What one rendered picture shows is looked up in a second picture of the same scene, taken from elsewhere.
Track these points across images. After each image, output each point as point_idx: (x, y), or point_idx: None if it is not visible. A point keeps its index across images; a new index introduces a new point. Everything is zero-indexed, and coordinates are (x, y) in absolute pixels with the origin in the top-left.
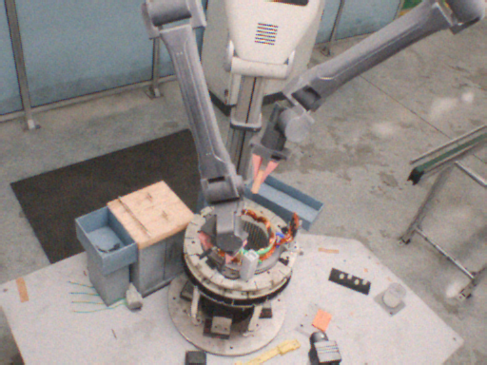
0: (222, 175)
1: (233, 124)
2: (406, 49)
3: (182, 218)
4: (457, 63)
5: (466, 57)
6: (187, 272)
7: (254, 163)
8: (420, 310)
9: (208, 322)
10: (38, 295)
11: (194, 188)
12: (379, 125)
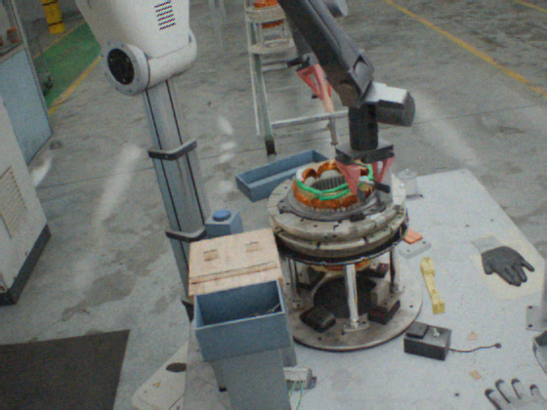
0: (357, 54)
1: (175, 153)
2: (81, 140)
3: (263, 237)
4: (130, 118)
5: (131, 110)
6: (337, 261)
7: (318, 74)
8: (426, 180)
9: (373, 311)
10: None
11: (83, 375)
12: (145, 195)
